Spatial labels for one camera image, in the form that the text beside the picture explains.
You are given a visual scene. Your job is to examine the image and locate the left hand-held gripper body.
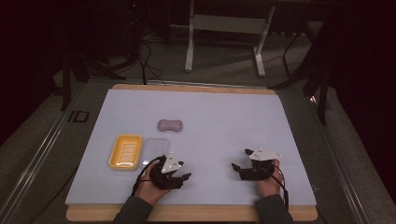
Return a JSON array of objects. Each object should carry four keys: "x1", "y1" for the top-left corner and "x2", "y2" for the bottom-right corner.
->
[{"x1": 148, "y1": 151, "x2": 185, "y2": 190}]

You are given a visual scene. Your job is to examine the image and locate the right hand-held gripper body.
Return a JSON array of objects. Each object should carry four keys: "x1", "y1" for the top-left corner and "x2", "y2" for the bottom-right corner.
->
[{"x1": 238, "y1": 147, "x2": 281, "y2": 182}]

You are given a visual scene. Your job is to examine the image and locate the clear plastic lid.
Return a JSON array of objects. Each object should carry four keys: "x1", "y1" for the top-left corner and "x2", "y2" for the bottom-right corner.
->
[{"x1": 141, "y1": 137, "x2": 171, "y2": 167}]

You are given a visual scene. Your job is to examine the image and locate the purple soap bar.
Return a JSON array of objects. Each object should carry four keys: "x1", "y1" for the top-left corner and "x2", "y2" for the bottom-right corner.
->
[{"x1": 157, "y1": 119, "x2": 184, "y2": 133}]

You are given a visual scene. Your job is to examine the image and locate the yellow soap dish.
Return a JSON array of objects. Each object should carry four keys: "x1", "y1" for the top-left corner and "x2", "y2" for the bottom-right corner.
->
[{"x1": 107, "y1": 133, "x2": 144, "y2": 172}]

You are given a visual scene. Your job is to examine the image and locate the person's right hand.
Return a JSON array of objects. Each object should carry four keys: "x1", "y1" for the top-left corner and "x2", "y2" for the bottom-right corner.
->
[{"x1": 255, "y1": 159, "x2": 285, "y2": 199}]

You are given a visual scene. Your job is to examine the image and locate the person's left hand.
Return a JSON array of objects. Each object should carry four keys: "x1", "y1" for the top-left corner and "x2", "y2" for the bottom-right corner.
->
[{"x1": 134, "y1": 161, "x2": 173, "y2": 207}]

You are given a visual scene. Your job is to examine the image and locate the wooden table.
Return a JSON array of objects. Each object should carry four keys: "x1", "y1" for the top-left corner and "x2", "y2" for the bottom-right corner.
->
[{"x1": 65, "y1": 83, "x2": 319, "y2": 223}]

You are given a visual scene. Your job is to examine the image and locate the pale blue table mat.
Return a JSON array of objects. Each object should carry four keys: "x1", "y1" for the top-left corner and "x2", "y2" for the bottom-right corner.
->
[{"x1": 64, "y1": 88, "x2": 318, "y2": 207}]

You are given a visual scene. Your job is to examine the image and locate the black stand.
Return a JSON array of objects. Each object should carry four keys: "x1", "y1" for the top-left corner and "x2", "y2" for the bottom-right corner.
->
[
  {"x1": 268, "y1": 31, "x2": 332, "y2": 126},
  {"x1": 58, "y1": 46, "x2": 129, "y2": 113}
]

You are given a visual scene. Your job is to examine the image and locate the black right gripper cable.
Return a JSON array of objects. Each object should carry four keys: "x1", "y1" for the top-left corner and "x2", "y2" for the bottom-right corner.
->
[{"x1": 263, "y1": 163, "x2": 290, "y2": 213}]

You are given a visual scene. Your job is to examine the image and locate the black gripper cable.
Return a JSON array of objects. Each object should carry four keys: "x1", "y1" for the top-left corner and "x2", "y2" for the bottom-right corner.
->
[
  {"x1": 130, "y1": 154, "x2": 166, "y2": 198},
  {"x1": 263, "y1": 163, "x2": 290, "y2": 213}
]

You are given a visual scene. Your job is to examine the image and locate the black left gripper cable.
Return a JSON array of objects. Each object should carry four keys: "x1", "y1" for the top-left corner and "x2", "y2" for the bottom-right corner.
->
[{"x1": 130, "y1": 154, "x2": 166, "y2": 198}]

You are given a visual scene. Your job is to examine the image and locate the metal floor rail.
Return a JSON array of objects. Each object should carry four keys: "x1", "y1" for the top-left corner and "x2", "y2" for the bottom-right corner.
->
[
  {"x1": 307, "y1": 95, "x2": 372, "y2": 224},
  {"x1": 0, "y1": 81, "x2": 89, "y2": 224}
]

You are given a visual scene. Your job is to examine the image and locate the black floor cables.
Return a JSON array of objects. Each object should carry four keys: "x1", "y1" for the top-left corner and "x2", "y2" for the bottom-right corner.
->
[{"x1": 135, "y1": 40, "x2": 168, "y2": 87}]

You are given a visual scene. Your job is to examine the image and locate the white metal table frame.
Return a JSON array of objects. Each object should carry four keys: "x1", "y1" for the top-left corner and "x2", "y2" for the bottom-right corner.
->
[{"x1": 184, "y1": 0, "x2": 277, "y2": 78}]

